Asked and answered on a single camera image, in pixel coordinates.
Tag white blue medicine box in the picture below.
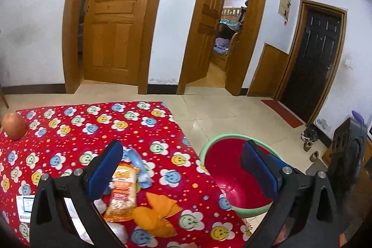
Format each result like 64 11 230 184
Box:
16 195 90 242

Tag orange snack packet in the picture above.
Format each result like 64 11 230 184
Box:
104 164 137 223

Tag blue plastic wrapper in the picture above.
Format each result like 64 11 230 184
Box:
122 149 153 189

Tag red green trash bin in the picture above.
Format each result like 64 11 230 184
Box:
199 133 282 218

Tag shoes by door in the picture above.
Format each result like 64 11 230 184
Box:
301 125 319 152

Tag red door mat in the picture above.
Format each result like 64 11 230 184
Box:
261 99 303 128

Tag red smiley flower tablecloth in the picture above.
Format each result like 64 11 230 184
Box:
1 101 250 247

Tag black entrance door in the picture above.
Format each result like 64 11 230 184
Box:
281 10 340 122

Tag red apple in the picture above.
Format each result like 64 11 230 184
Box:
2 112 27 140

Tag bunk bed with bedding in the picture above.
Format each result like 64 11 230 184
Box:
211 0 249 71

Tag open wooden door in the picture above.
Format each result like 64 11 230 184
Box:
186 0 224 84

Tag closed wooden door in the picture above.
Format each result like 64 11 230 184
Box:
83 0 148 85

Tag wooden wall cabinet panel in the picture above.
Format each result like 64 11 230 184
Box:
247 43 289 99

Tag wall electrical box cover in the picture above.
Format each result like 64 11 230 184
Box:
278 0 291 20

